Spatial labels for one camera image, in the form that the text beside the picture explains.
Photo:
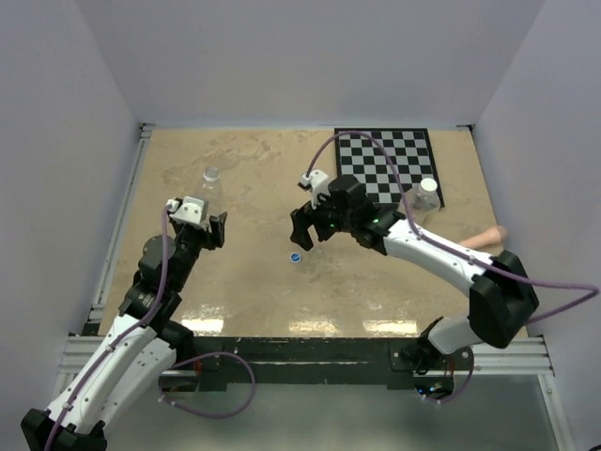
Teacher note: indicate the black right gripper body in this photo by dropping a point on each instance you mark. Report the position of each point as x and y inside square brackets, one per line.
[328, 221]

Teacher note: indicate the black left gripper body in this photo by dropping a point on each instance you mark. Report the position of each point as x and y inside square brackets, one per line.
[191, 241]

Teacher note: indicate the clear round plastic bottle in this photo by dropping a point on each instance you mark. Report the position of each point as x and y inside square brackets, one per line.
[210, 190]

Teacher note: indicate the clear square plastic bottle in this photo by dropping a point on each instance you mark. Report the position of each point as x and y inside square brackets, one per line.
[420, 206]

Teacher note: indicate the white bottle cap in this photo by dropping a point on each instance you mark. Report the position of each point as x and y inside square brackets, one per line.
[428, 186]

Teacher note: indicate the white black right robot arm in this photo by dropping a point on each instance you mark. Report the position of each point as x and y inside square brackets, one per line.
[500, 300]

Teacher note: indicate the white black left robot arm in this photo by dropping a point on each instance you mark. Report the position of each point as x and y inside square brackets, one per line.
[141, 343]

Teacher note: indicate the black white checkerboard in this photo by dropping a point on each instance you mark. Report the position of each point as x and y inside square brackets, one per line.
[387, 161]

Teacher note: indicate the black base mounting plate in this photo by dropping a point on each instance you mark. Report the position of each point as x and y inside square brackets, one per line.
[396, 363]

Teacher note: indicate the pink wooden pin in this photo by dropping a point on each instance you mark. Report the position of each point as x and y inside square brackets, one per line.
[492, 236]

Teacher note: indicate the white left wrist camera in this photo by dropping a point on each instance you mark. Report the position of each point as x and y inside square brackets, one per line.
[188, 211]

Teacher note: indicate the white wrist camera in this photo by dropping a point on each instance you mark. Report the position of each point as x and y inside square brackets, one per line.
[188, 211]
[316, 182]

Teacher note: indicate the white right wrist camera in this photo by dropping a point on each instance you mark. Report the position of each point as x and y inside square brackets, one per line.
[316, 182]

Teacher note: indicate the aluminium frame rail left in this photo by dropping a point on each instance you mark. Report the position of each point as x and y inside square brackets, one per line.
[101, 293]

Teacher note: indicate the aluminium frame rail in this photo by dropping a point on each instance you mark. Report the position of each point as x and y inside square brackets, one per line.
[101, 293]
[524, 356]

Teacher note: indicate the aluminium frame rail front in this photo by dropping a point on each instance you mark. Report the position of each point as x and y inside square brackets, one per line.
[524, 356]

